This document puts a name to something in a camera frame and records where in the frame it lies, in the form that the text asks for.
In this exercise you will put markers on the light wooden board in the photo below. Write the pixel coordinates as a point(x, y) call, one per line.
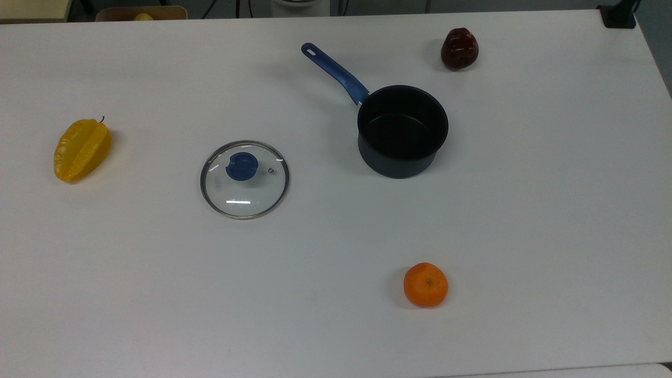
point(31, 9)

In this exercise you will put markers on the yellow starfruit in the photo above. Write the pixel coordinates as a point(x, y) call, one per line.
point(81, 152)

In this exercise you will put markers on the glass lid with blue knob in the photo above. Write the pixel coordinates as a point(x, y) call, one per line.
point(241, 167)

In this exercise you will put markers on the orange tangerine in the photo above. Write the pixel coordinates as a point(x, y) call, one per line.
point(425, 286)

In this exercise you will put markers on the dark red apple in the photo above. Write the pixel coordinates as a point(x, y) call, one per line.
point(459, 50)

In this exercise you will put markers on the yellow fruit in bin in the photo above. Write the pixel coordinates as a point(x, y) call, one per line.
point(143, 17)

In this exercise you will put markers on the tan cardboard bin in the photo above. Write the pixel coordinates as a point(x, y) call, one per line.
point(113, 14)

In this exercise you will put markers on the black table clamp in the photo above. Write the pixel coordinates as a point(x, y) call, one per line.
point(618, 16)

